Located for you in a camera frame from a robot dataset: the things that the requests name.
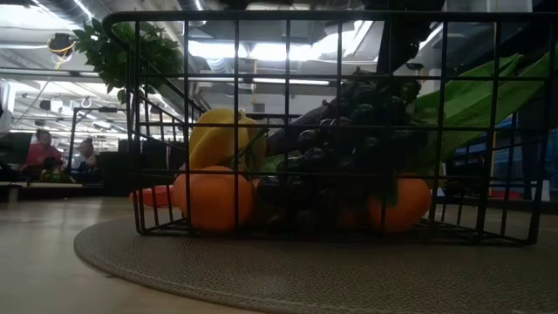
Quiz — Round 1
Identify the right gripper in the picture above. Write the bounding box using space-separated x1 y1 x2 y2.
375 0 446 75

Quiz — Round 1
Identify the black wire basket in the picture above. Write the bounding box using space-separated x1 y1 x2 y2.
102 10 558 246

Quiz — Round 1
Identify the dark grape bunch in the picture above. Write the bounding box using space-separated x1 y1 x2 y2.
256 69 431 228

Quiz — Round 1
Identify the purple eggplant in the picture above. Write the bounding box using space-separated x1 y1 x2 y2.
265 102 345 158

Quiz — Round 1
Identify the yellow bell pepper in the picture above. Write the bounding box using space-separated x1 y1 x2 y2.
187 107 268 172

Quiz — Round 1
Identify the orange tangerine bunch with leaves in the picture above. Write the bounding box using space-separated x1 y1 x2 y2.
172 164 432 235

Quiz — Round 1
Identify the orange carrot with green top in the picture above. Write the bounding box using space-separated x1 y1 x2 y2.
129 185 180 208

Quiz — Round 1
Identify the bright ceiling light panel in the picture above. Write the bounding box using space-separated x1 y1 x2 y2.
187 41 332 63

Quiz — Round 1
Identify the red low box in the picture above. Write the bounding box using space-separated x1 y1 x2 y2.
490 189 523 201

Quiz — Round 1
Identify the round grey woven placemat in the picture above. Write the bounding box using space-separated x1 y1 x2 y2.
72 213 558 314

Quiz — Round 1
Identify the green potted plant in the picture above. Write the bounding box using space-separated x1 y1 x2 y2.
71 17 184 106

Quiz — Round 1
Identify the person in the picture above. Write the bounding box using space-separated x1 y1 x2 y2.
21 129 66 180
69 138 101 182

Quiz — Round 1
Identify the black ceiling-hung device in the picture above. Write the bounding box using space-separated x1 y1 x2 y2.
46 32 78 57

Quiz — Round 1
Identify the black monitor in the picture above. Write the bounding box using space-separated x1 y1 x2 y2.
0 132 34 171

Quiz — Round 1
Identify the black metal frame stand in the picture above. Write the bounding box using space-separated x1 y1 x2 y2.
68 106 132 175

